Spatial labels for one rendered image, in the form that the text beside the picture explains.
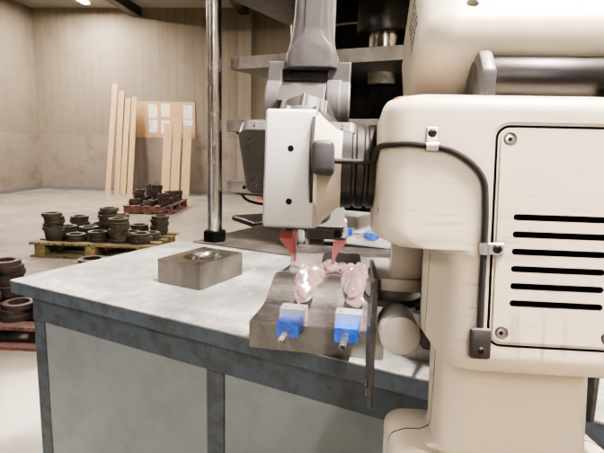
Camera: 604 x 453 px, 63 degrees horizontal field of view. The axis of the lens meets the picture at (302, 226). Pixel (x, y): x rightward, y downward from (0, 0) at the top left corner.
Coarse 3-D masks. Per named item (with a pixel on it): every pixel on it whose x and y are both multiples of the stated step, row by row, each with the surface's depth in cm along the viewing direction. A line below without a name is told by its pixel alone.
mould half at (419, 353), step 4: (412, 308) 95; (416, 312) 93; (416, 316) 92; (416, 320) 92; (416, 348) 93; (420, 348) 92; (412, 352) 93; (416, 352) 93; (420, 352) 93; (424, 352) 92; (428, 352) 92; (404, 356) 94; (408, 356) 94; (412, 356) 93; (416, 356) 93; (420, 356) 93; (424, 356) 92; (428, 356) 92; (424, 360) 92; (428, 360) 92
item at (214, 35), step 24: (216, 0) 191; (216, 24) 193; (216, 48) 194; (216, 72) 196; (216, 96) 197; (216, 120) 199; (216, 144) 200; (216, 168) 202; (216, 192) 204; (216, 216) 205; (216, 240) 205
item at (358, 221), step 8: (344, 208) 189; (352, 208) 190; (344, 216) 183; (352, 216) 182; (360, 216) 180; (368, 216) 179; (352, 224) 182; (360, 224) 181; (368, 224) 179; (352, 232) 183; (360, 232) 181; (328, 240) 188; (352, 240) 183; (360, 240) 182; (376, 240) 179; (384, 240) 177; (376, 248) 179; (384, 248) 178
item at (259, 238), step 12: (252, 228) 241; (264, 228) 242; (276, 228) 243; (228, 240) 211; (240, 240) 211; (252, 240) 212; (264, 240) 213; (276, 240) 213; (312, 240) 215; (264, 252) 191; (276, 252) 190; (288, 252) 191
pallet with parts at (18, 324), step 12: (0, 264) 306; (12, 264) 310; (0, 276) 309; (12, 276) 311; (0, 288) 309; (0, 300) 311; (12, 300) 296; (24, 300) 300; (0, 312) 287; (12, 312) 286; (24, 312) 290; (0, 324) 282; (12, 324) 282; (24, 324) 283; (0, 348) 282; (12, 348) 281; (24, 348) 281
